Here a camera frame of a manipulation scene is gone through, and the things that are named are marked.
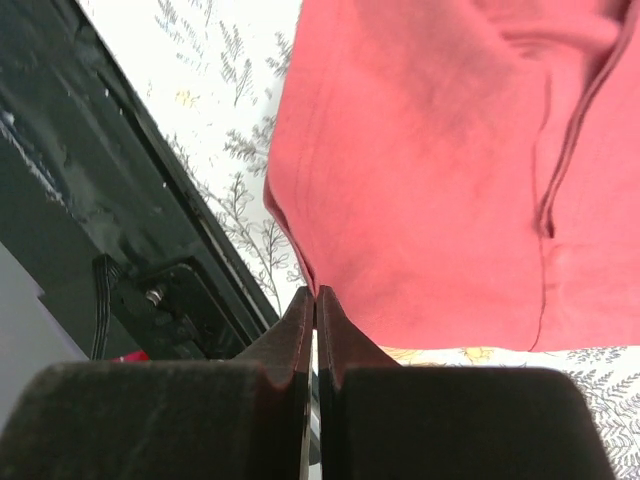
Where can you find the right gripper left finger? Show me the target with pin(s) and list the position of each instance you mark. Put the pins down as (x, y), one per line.
(244, 418)

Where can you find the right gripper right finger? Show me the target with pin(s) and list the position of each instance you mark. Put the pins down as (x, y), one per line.
(382, 420)

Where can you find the pink red t shirt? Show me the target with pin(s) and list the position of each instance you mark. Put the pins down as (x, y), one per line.
(466, 173)

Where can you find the floral table mat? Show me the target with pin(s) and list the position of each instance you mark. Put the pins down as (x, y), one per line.
(211, 73)

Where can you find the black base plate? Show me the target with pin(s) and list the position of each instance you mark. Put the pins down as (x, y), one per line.
(85, 171)

